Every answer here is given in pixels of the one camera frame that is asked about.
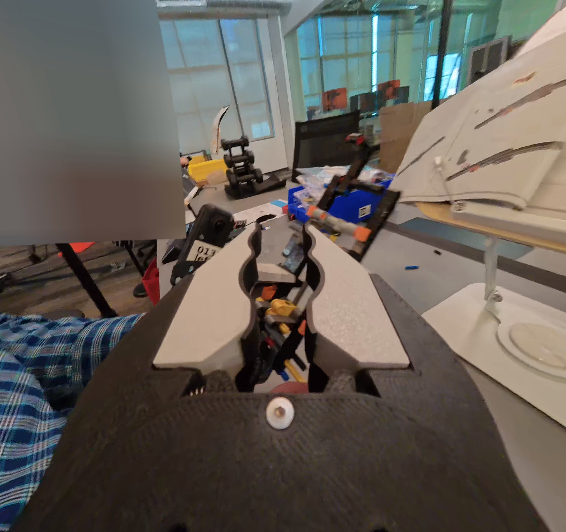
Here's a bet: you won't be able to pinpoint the black slanted metal leg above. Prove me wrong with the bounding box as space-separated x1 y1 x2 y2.
55 242 119 319

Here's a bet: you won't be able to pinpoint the white book stand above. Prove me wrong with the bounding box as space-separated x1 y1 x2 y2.
416 196 566 429

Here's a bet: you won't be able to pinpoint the clear plastic bags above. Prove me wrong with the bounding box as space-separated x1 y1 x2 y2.
294 165 395 201

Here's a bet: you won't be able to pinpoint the black lego chassis model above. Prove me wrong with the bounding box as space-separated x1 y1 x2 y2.
248 132 402 384

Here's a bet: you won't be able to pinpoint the brown cardboard box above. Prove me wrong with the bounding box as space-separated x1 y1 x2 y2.
378 101 439 174

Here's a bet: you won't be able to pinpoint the white printed paper sheet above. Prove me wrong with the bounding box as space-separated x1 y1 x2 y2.
232 203 289 233

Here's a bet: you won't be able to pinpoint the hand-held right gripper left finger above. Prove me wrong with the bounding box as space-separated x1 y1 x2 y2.
152 222 264 393

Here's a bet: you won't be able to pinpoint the open lego instruction booklet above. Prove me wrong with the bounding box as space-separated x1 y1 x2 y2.
388 5 566 211

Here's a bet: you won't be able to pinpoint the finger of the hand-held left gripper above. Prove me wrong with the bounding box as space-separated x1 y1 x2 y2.
256 262 298 284

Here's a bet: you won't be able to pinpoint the person's plaid shirt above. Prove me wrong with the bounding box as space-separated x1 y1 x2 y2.
0 351 69 532

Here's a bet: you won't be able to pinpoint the person's left forearm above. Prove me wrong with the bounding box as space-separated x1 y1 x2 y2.
0 312 147 413

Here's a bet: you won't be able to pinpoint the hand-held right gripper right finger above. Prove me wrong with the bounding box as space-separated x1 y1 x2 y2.
303 224 412 393

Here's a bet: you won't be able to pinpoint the silver spiral air duct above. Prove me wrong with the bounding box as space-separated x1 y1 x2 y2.
157 0 293 21

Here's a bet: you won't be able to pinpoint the white curved strip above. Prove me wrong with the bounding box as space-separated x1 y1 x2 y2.
210 105 231 156

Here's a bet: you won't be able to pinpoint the rack of black dumbbells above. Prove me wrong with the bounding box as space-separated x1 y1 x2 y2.
220 134 266 200

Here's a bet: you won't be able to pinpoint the dark teal desk mat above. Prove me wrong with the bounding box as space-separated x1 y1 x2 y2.
396 217 533 261

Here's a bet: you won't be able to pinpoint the yellow storage bin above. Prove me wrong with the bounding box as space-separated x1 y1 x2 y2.
188 158 228 184

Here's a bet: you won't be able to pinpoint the black mesh office chair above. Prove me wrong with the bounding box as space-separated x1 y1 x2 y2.
291 110 362 182

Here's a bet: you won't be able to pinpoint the blue storage bin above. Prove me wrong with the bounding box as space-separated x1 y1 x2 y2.
287 174 395 227

